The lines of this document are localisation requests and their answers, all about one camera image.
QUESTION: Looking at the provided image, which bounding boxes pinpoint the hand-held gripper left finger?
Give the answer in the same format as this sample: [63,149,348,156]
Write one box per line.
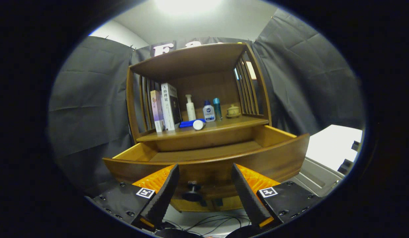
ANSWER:
[89,164,180,230]

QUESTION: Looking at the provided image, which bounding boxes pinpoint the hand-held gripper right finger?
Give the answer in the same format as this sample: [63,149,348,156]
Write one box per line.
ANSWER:
[231,163,324,230]

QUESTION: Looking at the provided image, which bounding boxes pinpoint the black drawer knob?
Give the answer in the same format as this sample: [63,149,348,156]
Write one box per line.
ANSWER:
[182,181,203,202]

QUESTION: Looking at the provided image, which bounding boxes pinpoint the wooden drawer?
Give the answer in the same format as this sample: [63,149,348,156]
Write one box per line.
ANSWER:
[103,125,310,200]

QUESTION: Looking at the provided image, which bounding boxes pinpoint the wooden cabinet door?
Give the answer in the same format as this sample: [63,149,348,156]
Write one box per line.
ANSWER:
[170,198,211,212]
[213,196,245,211]

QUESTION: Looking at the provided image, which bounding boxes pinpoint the wooden countertop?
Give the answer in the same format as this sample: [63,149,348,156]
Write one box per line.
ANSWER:
[137,114,269,142]

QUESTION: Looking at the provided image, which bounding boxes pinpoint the wooden cabinet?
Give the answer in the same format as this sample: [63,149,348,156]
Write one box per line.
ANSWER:
[126,42,273,212]

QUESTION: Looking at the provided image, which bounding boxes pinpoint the blue folded cloth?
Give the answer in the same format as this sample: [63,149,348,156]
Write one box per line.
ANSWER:
[179,119,206,128]

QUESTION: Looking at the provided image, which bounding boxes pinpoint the ceramic lidded teacup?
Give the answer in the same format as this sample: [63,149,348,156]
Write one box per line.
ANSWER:
[226,104,241,118]

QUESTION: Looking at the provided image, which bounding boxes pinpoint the purple book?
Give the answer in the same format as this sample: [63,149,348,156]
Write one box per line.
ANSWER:
[150,90,165,133]

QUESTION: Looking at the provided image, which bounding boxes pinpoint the white and black book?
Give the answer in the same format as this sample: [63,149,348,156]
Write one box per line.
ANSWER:
[161,83,182,131]

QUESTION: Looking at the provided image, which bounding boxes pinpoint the white blue-cap lotion bottle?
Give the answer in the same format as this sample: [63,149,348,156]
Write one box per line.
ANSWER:
[203,100,216,122]

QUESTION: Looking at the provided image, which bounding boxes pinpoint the white pump bottle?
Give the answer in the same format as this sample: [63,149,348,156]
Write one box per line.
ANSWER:
[186,95,197,121]

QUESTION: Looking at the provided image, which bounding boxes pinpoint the teal bottle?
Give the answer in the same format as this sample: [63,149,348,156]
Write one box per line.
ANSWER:
[213,98,223,121]

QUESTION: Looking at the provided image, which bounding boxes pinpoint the black backdrop cloth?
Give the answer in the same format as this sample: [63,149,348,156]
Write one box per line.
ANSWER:
[48,8,365,195]

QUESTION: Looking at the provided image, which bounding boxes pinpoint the dark floor cables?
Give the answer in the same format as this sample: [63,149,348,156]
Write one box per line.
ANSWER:
[163,214,251,237]

